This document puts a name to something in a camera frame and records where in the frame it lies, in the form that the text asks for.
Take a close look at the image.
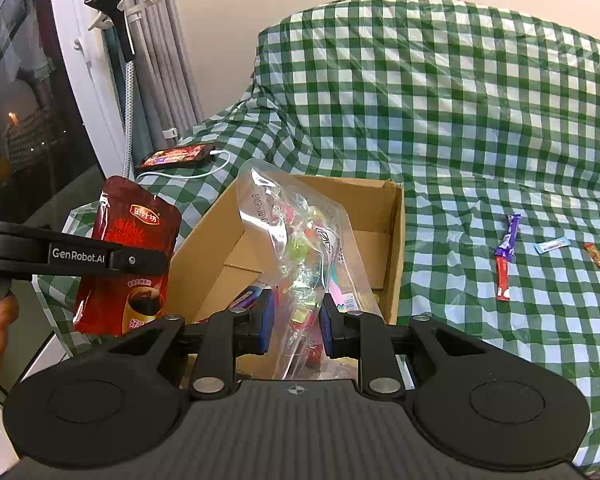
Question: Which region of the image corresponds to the dark red drink pouch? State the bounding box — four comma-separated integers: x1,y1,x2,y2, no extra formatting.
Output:
73,177,181,336

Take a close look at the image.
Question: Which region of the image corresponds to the red white snack stick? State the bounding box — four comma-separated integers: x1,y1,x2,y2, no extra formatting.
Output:
495,256,510,301

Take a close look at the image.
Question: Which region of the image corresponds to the light blue snack stick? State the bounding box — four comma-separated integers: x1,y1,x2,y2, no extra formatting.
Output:
534,236,571,255

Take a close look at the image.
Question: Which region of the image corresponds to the purple chocolate bar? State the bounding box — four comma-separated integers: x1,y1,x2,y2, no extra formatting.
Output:
494,214,521,262

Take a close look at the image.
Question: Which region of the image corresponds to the clear bag of candies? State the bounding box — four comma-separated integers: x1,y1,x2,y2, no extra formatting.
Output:
236,159,381,380

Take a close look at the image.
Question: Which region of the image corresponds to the purple white snack tube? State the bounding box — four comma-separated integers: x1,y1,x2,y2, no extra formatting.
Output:
227,285,268,313

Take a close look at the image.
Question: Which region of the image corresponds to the brown cardboard box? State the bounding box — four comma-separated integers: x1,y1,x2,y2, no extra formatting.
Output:
166,166,405,380

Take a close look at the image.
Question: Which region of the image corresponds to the small orange brown candy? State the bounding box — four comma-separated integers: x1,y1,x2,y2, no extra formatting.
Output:
583,243,600,269

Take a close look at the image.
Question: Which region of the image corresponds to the black smartphone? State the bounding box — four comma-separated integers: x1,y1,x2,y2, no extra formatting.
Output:
136,144,214,170

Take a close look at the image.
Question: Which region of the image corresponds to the black garment steamer head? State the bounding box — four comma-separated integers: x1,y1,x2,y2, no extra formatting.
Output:
84,0,135,63

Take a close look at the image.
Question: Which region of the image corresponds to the green checkered sofa cover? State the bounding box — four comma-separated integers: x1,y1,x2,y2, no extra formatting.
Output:
32,0,600,474

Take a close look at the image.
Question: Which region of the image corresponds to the white braided steamer hose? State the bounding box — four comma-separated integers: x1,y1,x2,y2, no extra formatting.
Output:
121,58,136,181

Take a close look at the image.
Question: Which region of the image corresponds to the white charging cable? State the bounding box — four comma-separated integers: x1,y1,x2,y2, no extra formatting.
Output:
135,148,233,181

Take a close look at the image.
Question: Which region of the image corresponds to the white window frame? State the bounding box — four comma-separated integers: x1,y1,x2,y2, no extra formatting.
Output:
52,0,144,177

